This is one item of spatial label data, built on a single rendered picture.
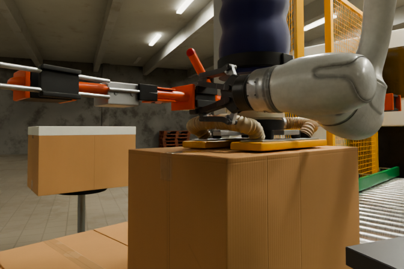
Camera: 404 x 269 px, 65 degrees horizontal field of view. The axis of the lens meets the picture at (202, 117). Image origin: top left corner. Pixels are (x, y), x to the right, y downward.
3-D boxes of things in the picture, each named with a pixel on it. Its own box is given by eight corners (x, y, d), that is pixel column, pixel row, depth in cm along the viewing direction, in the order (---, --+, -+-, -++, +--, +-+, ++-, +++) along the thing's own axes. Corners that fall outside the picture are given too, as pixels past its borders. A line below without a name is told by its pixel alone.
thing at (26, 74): (61, 103, 62) (62, 77, 62) (77, 100, 57) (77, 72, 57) (12, 101, 56) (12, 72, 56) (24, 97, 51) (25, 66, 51)
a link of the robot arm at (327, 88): (262, 107, 55) (300, 127, 64) (355, 101, 44) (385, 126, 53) (271, 50, 58) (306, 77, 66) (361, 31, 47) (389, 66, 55)
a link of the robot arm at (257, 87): (268, 111, 57) (242, 113, 61) (295, 113, 63) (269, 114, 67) (267, 61, 57) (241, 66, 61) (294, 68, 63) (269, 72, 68)
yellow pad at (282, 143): (297, 145, 105) (297, 129, 105) (327, 145, 98) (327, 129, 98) (229, 149, 82) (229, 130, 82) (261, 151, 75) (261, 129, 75)
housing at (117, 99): (122, 107, 70) (122, 87, 70) (140, 105, 65) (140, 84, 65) (92, 106, 65) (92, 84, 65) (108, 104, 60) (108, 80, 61)
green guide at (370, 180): (387, 174, 312) (386, 165, 313) (399, 175, 305) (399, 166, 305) (312, 200, 199) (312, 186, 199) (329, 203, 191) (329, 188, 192)
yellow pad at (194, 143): (252, 143, 119) (251, 129, 119) (275, 144, 112) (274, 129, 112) (181, 147, 96) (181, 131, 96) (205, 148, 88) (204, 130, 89)
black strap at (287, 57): (247, 81, 114) (247, 69, 114) (308, 72, 97) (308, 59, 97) (202, 73, 98) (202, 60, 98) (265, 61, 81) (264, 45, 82)
